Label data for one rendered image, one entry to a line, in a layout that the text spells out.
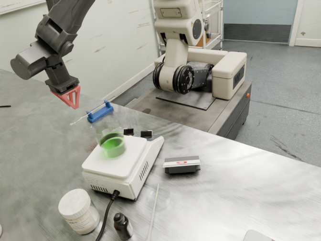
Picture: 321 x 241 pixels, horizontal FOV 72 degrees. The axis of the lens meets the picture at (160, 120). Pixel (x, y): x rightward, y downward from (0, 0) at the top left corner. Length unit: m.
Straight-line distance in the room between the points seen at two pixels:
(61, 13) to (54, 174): 0.42
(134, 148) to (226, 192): 0.23
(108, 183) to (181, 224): 0.18
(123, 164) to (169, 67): 0.90
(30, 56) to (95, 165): 0.31
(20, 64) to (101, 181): 0.35
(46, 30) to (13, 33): 1.27
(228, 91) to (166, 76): 0.41
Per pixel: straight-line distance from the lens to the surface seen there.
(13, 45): 1.90
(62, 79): 0.71
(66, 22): 0.61
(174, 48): 1.30
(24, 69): 0.65
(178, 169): 0.55
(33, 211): 0.64
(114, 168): 0.49
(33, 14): 1.97
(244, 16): 3.43
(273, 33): 3.39
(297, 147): 1.77
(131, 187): 0.49
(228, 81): 1.41
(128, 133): 0.62
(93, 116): 0.83
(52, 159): 0.74
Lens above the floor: 1.19
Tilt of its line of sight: 37 degrees down
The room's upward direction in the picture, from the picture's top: 11 degrees counter-clockwise
